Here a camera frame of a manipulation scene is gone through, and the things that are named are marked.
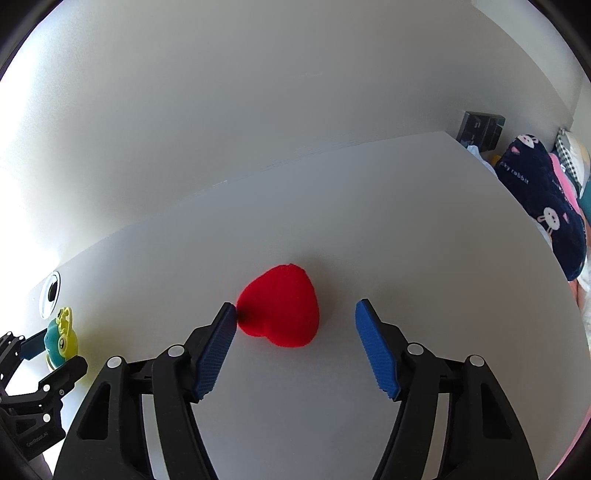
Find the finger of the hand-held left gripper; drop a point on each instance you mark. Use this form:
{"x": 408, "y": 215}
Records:
{"x": 64, "y": 376}
{"x": 33, "y": 347}

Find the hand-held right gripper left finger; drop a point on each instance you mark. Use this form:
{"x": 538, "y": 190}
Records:
{"x": 217, "y": 350}

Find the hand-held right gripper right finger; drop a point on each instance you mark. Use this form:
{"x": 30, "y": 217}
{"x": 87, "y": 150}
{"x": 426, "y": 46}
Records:
{"x": 376, "y": 350}

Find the green and yellow toy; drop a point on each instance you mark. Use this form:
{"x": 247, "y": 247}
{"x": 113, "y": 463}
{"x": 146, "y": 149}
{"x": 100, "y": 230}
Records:
{"x": 57, "y": 341}

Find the red heart plush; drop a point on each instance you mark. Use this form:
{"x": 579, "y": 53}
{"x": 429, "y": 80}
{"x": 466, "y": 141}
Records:
{"x": 281, "y": 304}

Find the light blue cloth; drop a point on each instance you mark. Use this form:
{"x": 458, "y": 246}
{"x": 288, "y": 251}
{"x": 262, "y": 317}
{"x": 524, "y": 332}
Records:
{"x": 478, "y": 154}

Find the navy rabbit print blanket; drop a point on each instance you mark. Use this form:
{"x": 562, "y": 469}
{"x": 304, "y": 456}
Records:
{"x": 545, "y": 207}

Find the black box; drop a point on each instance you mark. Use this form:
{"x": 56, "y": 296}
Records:
{"x": 480, "y": 130}

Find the pink fleece blanket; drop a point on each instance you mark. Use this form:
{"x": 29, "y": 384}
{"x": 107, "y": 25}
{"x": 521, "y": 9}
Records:
{"x": 567, "y": 184}

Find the checkered patchwork pillow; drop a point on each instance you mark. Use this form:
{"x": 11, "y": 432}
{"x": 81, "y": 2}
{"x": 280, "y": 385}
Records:
{"x": 572, "y": 152}

